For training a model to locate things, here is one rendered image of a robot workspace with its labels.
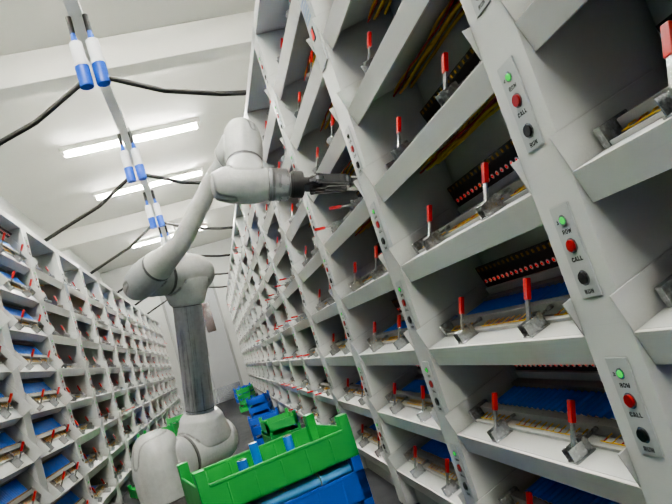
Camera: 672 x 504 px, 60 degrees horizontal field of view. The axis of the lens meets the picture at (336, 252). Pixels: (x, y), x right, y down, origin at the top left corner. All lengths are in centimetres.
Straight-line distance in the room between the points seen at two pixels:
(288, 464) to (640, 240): 69
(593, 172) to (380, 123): 82
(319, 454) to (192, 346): 103
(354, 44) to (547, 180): 86
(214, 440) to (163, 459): 20
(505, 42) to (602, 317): 37
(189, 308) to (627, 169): 161
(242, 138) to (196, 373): 85
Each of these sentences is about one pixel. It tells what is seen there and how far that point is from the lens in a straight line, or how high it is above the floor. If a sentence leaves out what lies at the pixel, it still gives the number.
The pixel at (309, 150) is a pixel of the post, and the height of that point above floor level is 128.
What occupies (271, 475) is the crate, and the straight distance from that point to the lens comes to 112.
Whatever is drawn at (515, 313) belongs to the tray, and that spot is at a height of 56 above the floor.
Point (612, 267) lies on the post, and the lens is 77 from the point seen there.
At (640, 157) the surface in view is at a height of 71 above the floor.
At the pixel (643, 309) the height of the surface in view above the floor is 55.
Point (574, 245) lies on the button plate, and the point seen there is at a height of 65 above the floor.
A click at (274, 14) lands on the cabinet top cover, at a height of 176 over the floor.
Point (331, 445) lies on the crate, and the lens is 115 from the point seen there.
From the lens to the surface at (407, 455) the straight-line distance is 211.
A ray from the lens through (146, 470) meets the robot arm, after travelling 204.
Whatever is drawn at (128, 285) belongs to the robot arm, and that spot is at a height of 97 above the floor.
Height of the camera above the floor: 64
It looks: 7 degrees up
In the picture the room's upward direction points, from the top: 18 degrees counter-clockwise
